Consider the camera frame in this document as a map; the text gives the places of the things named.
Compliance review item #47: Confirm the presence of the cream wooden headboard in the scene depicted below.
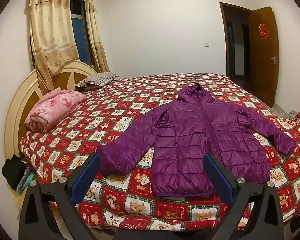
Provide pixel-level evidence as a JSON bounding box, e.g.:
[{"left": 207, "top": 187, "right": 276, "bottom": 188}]
[{"left": 4, "top": 60, "right": 98, "bottom": 159}]

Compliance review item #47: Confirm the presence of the brown wooden door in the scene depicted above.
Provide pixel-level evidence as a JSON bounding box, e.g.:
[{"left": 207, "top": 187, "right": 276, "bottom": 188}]
[{"left": 247, "top": 6, "right": 280, "bottom": 108}]

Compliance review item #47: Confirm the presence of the dark wooden door frame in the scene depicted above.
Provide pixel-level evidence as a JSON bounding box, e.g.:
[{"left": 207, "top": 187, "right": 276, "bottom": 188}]
[{"left": 219, "top": 2, "right": 253, "bottom": 80}]

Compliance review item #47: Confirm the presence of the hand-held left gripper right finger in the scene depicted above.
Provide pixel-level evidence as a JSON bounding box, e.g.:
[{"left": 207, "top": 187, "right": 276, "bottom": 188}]
[{"left": 203, "top": 153, "right": 285, "bottom": 240}]

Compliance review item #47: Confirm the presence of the window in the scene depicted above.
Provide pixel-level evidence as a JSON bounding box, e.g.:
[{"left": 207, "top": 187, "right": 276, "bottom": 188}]
[{"left": 69, "top": 0, "right": 97, "bottom": 68}]

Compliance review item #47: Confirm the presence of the pile of colourful clothes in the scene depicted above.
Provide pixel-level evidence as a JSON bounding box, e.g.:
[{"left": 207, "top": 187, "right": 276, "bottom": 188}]
[{"left": 285, "top": 110, "right": 300, "bottom": 128}]

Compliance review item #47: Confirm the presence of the purple hooded puffer jacket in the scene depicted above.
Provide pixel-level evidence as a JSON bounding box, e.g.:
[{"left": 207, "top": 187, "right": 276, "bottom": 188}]
[{"left": 96, "top": 82, "right": 297, "bottom": 198}]

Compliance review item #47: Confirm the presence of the narrow beige floral curtain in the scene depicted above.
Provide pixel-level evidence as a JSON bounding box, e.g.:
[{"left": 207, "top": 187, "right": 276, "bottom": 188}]
[{"left": 83, "top": 0, "right": 110, "bottom": 73}]

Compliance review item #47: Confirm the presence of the red paper door decoration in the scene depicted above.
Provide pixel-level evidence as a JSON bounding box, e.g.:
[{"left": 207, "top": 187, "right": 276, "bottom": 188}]
[{"left": 258, "top": 23, "right": 270, "bottom": 40}]

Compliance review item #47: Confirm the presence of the red checkered bear bedspread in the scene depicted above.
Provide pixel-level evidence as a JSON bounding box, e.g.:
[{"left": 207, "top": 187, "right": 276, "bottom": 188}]
[{"left": 19, "top": 73, "right": 300, "bottom": 232}]

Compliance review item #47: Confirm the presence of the grey striped pillow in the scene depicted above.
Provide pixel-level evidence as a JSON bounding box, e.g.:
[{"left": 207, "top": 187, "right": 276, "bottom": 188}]
[{"left": 75, "top": 72, "right": 119, "bottom": 88}]

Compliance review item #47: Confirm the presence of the pink floral folded blanket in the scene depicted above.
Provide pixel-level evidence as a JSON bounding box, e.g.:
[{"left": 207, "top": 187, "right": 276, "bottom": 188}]
[{"left": 24, "top": 88, "right": 87, "bottom": 132}]

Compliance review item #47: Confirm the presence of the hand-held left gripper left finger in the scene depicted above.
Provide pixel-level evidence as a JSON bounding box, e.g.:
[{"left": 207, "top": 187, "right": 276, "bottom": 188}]
[{"left": 18, "top": 152, "right": 101, "bottom": 240}]

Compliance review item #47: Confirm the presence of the teal cloth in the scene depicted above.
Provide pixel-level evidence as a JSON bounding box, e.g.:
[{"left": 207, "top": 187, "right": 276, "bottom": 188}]
[{"left": 16, "top": 168, "right": 37, "bottom": 194}]

